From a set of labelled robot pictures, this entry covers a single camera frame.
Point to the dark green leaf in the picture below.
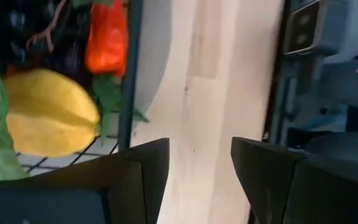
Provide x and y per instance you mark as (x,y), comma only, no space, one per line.
(107,93)

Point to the grey round placemat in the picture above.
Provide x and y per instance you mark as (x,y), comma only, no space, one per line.
(154,46)

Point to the black outlet box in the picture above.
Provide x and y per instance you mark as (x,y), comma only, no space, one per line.
(303,29)

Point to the person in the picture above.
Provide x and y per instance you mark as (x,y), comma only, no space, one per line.
(340,81)

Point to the red long pepper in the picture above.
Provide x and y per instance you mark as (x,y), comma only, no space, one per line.
(107,40)

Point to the dark purple grape bunch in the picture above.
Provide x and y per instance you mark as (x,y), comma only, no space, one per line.
(17,25)

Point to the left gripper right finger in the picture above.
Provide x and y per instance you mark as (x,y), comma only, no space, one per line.
(275,186)

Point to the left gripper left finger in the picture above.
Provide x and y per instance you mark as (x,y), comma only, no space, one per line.
(89,193)

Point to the yellow starfruit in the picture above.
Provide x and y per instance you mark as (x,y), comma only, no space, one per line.
(51,112)

